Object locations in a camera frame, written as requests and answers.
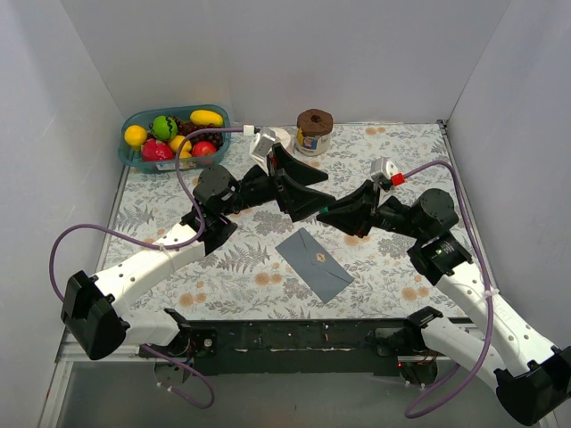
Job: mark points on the red apple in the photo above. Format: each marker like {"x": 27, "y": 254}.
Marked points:
{"x": 203, "y": 148}

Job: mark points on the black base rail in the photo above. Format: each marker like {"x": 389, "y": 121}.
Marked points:
{"x": 374, "y": 346}

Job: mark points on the dark purple grapes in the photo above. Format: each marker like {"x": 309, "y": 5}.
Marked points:
{"x": 187, "y": 127}

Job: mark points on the aluminium frame rail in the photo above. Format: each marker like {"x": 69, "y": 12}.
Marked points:
{"x": 125, "y": 389}

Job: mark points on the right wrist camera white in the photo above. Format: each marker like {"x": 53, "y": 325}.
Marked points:
{"x": 385, "y": 175}

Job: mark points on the green watermelon ball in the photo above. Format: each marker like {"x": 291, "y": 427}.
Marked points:
{"x": 164, "y": 128}

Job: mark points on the yellow lemon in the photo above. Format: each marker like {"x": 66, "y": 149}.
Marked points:
{"x": 179, "y": 143}
{"x": 135, "y": 136}

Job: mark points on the floral table mat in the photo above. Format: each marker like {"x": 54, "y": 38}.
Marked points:
{"x": 248, "y": 279}

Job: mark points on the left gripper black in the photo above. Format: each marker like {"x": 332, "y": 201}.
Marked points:
{"x": 277, "y": 179}

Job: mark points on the grey envelope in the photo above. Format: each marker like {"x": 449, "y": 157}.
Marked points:
{"x": 314, "y": 265}

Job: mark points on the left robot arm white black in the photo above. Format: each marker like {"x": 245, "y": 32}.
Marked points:
{"x": 97, "y": 310}

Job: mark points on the white toilet paper roll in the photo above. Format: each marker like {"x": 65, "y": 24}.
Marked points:
{"x": 284, "y": 138}

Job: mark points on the yellow lemon centre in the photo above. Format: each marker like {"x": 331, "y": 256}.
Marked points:
{"x": 179, "y": 143}

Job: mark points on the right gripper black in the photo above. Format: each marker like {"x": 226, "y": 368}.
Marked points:
{"x": 372, "y": 209}

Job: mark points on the teal plastic fruit basket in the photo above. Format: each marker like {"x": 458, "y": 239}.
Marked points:
{"x": 133, "y": 159}

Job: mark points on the brown toilet paper roll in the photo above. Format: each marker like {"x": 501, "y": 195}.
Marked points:
{"x": 314, "y": 132}

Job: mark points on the yellow mango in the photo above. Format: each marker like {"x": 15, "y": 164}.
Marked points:
{"x": 210, "y": 119}

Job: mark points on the yellow lemon left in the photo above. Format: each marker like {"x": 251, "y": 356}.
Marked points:
{"x": 135, "y": 136}

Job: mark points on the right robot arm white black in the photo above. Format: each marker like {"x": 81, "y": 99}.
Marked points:
{"x": 529, "y": 374}

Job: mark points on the pink dragon fruit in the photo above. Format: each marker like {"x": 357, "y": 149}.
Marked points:
{"x": 156, "y": 150}

